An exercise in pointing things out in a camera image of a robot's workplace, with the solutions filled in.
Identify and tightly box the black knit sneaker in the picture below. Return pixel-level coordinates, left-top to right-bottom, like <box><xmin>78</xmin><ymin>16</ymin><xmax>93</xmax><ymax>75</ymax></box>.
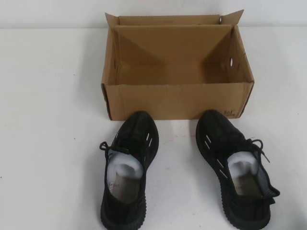
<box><xmin>98</xmin><ymin>110</ymin><xmax>160</xmax><ymax>230</ymax></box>
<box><xmin>195</xmin><ymin>109</ymin><xmax>281</xmax><ymax>230</ymax></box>

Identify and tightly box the brown cardboard shoe box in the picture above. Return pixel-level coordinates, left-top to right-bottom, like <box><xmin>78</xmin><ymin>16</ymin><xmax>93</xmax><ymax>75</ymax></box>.
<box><xmin>101</xmin><ymin>9</ymin><xmax>255</xmax><ymax>120</ymax></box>

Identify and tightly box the white foam shoe stuffing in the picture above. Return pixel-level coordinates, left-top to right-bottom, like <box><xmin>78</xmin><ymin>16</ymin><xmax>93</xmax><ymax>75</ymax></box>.
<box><xmin>227</xmin><ymin>153</ymin><xmax>259</xmax><ymax>179</ymax></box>
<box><xmin>107</xmin><ymin>155</ymin><xmax>144</xmax><ymax>185</ymax></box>

